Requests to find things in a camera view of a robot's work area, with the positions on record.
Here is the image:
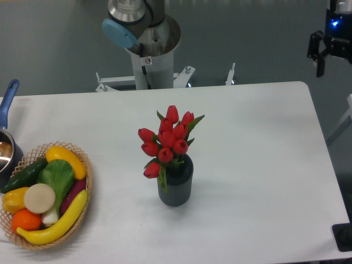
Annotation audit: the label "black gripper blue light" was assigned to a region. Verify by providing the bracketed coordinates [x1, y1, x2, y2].
[307, 0, 351, 78]

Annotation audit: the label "red tulip bouquet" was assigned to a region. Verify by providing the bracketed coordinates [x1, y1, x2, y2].
[137, 105, 205, 192]

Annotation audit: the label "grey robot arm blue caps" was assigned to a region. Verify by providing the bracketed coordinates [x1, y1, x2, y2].
[102, 1, 351, 77]

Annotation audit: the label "dark grey ribbed vase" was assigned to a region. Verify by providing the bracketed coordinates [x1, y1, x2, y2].
[157, 154, 194, 207]

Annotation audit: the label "black device at table edge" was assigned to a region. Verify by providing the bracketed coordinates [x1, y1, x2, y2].
[332, 223, 351, 252]

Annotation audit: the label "purple toy sweet potato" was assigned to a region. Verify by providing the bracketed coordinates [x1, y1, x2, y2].
[60, 179, 86, 215]

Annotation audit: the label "yellow toy squash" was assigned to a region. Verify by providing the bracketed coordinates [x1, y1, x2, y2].
[45, 145, 86, 180]

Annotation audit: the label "green toy bok choy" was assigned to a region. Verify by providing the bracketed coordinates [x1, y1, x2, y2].
[36, 159, 74, 227]

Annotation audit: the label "dark green toy cucumber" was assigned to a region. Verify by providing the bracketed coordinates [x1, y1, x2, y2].
[1, 158, 48, 194]

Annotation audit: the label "beige round disc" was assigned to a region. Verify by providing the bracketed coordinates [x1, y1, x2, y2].
[24, 183, 56, 214]

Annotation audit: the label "yellow toy banana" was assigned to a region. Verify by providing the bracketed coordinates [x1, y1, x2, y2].
[16, 190, 88, 245]

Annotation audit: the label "yellow toy bell pepper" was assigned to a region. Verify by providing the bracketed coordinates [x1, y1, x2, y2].
[2, 187, 29, 214]

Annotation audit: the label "orange toy fruit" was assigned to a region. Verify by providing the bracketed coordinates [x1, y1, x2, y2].
[11, 209, 42, 234]

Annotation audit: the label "white frame at right edge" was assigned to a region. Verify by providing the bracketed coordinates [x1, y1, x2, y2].
[326, 94, 351, 147]

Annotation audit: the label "white metal base frame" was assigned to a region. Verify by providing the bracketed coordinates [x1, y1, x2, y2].
[95, 62, 237, 92]

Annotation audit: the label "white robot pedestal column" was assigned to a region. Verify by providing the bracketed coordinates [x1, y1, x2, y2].
[126, 49, 174, 90]

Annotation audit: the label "blue handled saucepan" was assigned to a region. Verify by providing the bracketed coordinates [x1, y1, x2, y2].
[1, 79, 23, 188]

